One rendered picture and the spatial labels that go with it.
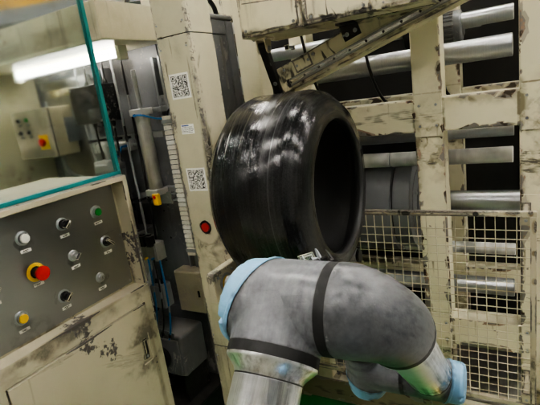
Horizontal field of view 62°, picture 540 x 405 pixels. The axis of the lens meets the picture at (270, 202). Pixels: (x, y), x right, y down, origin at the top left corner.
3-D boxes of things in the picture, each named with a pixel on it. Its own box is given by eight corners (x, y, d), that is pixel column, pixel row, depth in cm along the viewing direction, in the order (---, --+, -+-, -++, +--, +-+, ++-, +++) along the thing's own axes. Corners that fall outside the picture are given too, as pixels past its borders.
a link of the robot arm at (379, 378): (402, 411, 84) (395, 366, 80) (344, 399, 90) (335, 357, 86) (409, 380, 91) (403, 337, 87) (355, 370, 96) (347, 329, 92)
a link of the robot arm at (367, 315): (431, 250, 48) (468, 355, 86) (333, 246, 54) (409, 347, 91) (422, 361, 43) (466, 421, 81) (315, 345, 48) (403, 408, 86)
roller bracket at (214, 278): (210, 304, 140) (205, 274, 137) (272, 255, 173) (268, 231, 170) (218, 304, 138) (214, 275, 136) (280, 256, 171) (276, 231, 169)
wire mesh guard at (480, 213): (297, 362, 197) (276, 209, 181) (299, 360, 199) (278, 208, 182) (536, 410, 152) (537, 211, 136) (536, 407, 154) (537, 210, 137)
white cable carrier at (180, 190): (187, 255, 156) (161, 116, 145) (196, 250, 160) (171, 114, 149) (198, 255, 154) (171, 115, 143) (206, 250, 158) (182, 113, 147)
